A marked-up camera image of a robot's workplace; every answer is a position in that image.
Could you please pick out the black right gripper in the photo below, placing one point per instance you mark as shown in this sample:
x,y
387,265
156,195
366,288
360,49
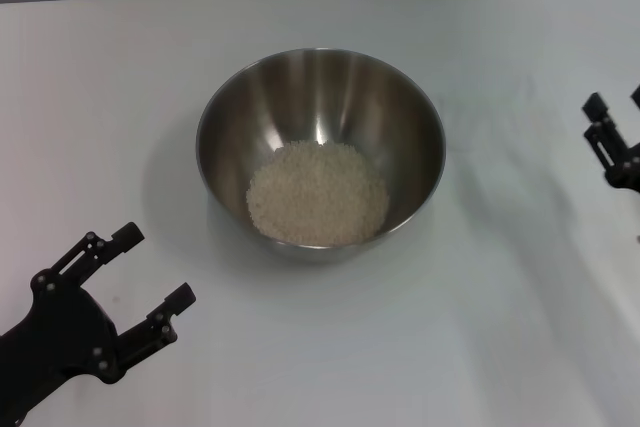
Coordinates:
x,y
627,172

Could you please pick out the white rice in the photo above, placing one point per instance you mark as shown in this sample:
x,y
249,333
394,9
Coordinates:
x,y
320,197

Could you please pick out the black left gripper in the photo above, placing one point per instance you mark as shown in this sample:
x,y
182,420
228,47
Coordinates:
x,y
60,332

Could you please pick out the stainless steel mixing bowl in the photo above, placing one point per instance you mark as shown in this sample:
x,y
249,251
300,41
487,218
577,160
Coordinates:
x,y
320,112

